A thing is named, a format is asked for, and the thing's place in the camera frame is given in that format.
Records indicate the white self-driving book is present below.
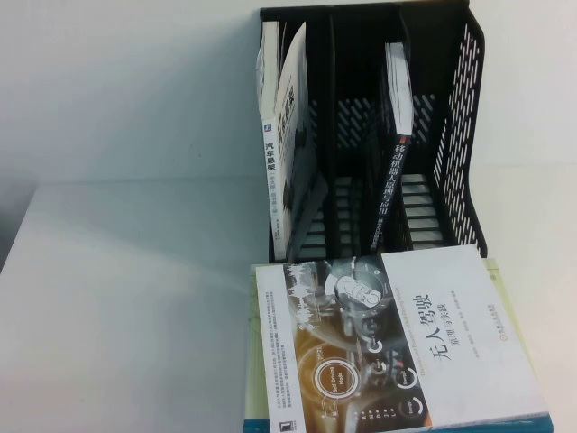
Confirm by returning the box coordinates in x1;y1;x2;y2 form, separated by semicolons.
254;245;549;428

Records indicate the white automotive suspension book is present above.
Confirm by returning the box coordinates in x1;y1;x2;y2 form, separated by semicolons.
255;20;329;263

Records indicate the dark mobile robot book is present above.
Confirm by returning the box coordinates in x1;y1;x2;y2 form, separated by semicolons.
367;41;414;253

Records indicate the black mesh book stand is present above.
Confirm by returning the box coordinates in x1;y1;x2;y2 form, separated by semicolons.
259;0;488;265

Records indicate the yellow-green book teal spine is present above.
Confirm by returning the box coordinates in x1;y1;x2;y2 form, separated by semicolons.
241;257;555;433

